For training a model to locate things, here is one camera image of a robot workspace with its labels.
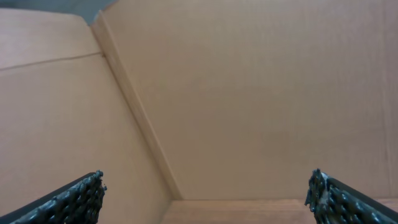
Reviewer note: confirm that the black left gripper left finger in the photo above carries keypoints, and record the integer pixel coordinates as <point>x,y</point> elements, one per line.
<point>78,202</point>

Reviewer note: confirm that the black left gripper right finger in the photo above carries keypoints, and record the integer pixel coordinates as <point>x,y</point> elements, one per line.
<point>332,201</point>

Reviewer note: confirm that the cardboard back panel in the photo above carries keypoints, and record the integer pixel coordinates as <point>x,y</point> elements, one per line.
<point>244,99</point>

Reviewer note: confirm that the cardboard side panel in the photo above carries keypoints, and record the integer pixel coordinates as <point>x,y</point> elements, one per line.
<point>63,116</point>

